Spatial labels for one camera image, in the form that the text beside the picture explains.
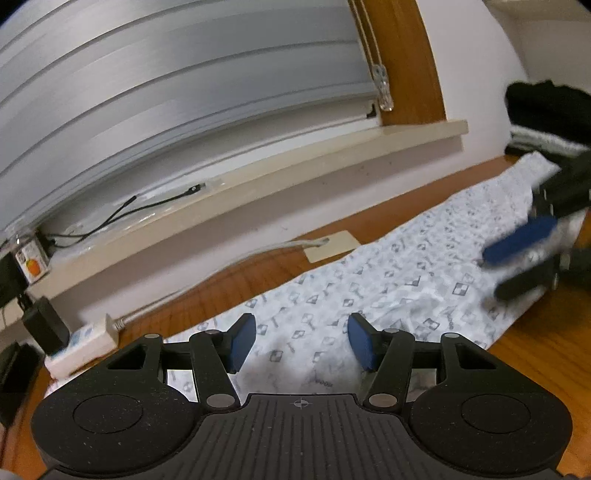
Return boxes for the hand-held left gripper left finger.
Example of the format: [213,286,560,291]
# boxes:
[107,313,257,411]

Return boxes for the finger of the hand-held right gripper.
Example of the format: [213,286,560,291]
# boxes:
[494,255,561,302]
[481,216,558,267]

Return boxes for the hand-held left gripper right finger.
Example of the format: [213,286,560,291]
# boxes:
[347,312,497,411]

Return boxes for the white printed pajama pants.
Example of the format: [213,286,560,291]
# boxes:
[44,151,587,407]

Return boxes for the white printed folded garment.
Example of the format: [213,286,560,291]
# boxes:
[508,128,589,155]

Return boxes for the beige outlet plate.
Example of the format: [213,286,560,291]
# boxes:
[304,231,360,265]

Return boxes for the white power strip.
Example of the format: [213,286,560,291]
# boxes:
[44,314,120,380]

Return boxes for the beige window sill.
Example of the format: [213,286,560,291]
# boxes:
[21,119,469,296]

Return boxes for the black power adapter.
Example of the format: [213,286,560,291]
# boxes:
[22,296,71,357]

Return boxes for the clear jar orange label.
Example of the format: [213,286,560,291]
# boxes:
[13,233,51,283]

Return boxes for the black flat device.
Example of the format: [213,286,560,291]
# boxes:
[0,342,45,430]

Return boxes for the black box on sill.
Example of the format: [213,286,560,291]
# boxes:
[0,254,26,309]

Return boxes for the grey window blind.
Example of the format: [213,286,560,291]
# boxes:
[0,0,379,232]

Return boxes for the grey power strip cord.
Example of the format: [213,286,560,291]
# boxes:
[115,236,329,325]

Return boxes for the black cable on sill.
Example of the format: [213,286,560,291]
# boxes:
[44,184,207,247]

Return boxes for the wooden window frame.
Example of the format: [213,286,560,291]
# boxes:
[348,0,448,127]

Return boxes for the blind bead chain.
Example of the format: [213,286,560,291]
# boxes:
[348,0,385,70]

